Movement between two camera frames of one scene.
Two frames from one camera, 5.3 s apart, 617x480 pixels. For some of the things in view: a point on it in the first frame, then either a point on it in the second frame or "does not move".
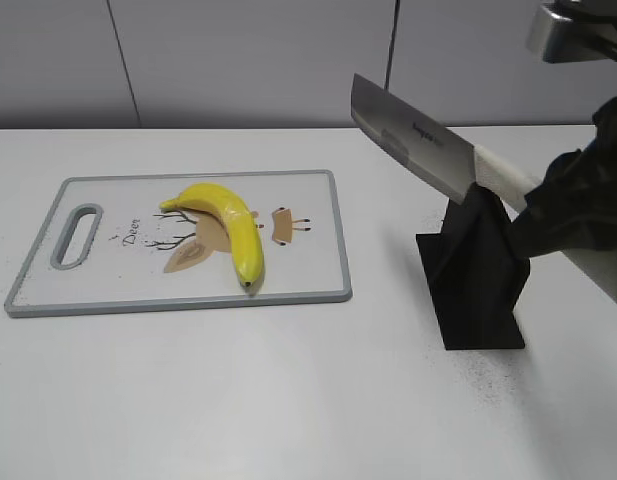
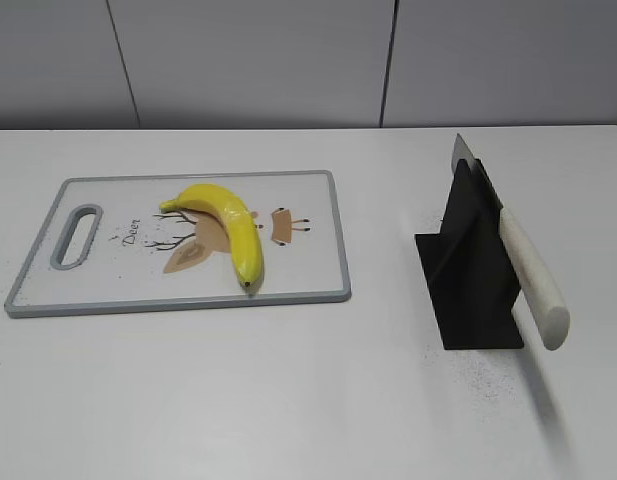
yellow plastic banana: x=239 y=221 does not move
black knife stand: x=475 y=273 does not move
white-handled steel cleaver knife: x=433 y=154 to x=545 y=305
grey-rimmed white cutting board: x=148 y=257 does not move
